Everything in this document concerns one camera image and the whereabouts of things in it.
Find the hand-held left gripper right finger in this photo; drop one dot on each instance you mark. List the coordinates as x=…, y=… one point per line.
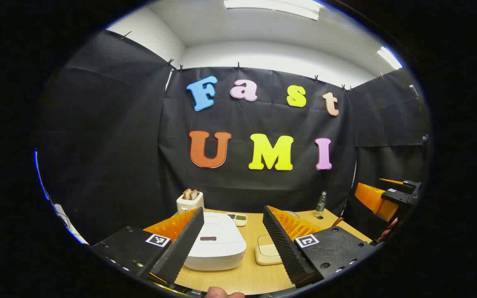
x=282, y=244

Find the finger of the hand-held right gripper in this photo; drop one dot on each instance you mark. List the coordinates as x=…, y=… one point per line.
x=391, y=181
x=373, y=198

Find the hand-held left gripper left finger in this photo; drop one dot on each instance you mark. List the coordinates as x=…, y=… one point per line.
x=180, y=248

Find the white rice cooker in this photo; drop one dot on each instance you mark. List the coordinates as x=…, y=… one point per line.
x=222, y=248

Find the round white plate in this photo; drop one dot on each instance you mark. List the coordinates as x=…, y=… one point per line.
x=293, y=214

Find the white toaster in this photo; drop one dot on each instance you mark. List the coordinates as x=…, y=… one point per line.
x=189, y=205

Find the divided white seasoning dish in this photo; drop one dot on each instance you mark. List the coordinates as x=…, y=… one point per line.
x=238, y=218

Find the clear plastic water bottle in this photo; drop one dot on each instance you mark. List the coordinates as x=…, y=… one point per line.
x=321, y=203

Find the toast bread slice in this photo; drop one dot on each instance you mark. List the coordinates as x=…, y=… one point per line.
x=186, y=194
x=194, y=194

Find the white side table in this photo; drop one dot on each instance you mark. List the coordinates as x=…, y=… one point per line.
x=66, y=221

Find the ceiling light panel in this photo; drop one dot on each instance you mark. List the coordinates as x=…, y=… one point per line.
x=389, y=58
x=271, y=6

